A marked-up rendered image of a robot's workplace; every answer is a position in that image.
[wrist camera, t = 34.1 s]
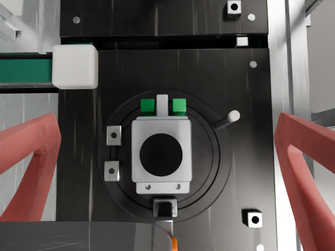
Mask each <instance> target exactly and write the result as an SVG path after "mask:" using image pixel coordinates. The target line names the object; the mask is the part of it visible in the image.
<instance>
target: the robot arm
mask: <svg viewBox="0 0 335 251"><path fill-rule="evenodd" d="M274 143H275V147H276V152H277V157H278V161H279V166H280V170H281V174H282V178H283V181H284V185H285V188H286V192H287V195H288V199H289V203H290V206H291V210H292V213H293V217H294V220H295V224H296V227H297V231H298V234H299V238H300V242H301V245H302V249H303V251H335V216H334V214H333V213H332V211H331V210H330V208H329V207H328V205H327V204H326V202H325V201H324V199H323V197H322V196H321V194H320V192H319V190H318V188H317V186H316V184H315V182H314V179H313V177H312V175H311V173H310V171H309V168H308V166H307V164H306V162H305V160H304V157H303V155H302V152H303V153H304V154H306V155H307V156H309V157H310V158H312V159H313V160H315V161H316V162H318V163H319V164H320V165H322V166H323V167H325V168H326V169H328V170H329V171H331V172H332V173H334V174H335V131H334V130H332V129H329V128H326V127H324V126H321V125H318V124H316V123H313V122H310V121H308V120H305V119H302V118H300V117H297V116H295V115H292V114H289V113H280V115H279V119H278V123H277V126H276V130H275V134H274ZM60 144H61V134H60V130H59V126H58V123H57V119H56V115H55V114H54V113H47V114H44V115H42V116H39V117H36V118H34V119H31V120H29V121H26V122H23V123H21V124H18V125H15V126H13V127H10V128H7V129H5V130H2V131H0V175H1V174H2V173H4V172H5V171H7V170H8V169H10V168H11V167H13V166H14V165H15V164H17V163H18V162H20V161H21V160H23V159H24V158H26V157H27V156H28V155H30V154H31V153H33V156H32V158H31V160H30V163H29V165H28V167H27V169H26V171H25V173H24V176H23V178H22V180H21V182H20V184H19V187H18V189H17V191H16V193H15V195H14V196H13V198H12V200H11V201H10V203H9V204H8V206H7V207H6V209H5V210H4V212H3V213H2V215H1V216H0V251H172V240H171V238H170V236H169V234H168V233H167V232H166V231H165V230H163V229H162V228H160V227H158V226H155V225H152V224H148V223H141V222H41V217H42V214H43V210H44V207H45V203H46V200H47V196H48V193H49V189H50V185H51V182H52V178H53V175H54V170H55V166H56V162H57V157H58V153H59V148H60Z"/></svg>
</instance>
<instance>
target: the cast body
mask: <svg viewBox="0 0 335 251"><path fill-rule="evenodd" d="M191 180H192V147H191V121H190V120H189V119H188V117H187V116H168V95H157V116H146V117H137V118H136V120H134V121H132V181H133V182H135V183H136V192H137V193H138V194H187V193H189V192H190V181H191Z"/></svg>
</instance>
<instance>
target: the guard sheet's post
mask: <svg viewBox="0 0 335 251"><path fill-rule="evenodd" d="M12 26H16V16H15V15H14V14H13V13H11V12H10V11H9V10H8V9H7V8H6V7H5V6H4V5H2V4H1V3H0V38H1V39H2V40H4V41H15V31H14V30H13V29H12V28H11V27H12Z"/></svg>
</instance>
